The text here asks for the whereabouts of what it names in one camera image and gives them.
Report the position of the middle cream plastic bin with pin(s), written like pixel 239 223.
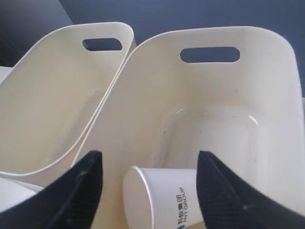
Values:
pixel 234 91

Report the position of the cream plastic bin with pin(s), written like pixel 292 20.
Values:
pixel 234 91
pixel 50 98

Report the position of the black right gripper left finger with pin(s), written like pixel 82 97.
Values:
pixel 70 202

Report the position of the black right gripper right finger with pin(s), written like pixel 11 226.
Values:
pixel 228 202

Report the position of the white paper cup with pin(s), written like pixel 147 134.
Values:
pixel 160 198

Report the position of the left cream plastic bin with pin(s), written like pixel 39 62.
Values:
pixel 50 98

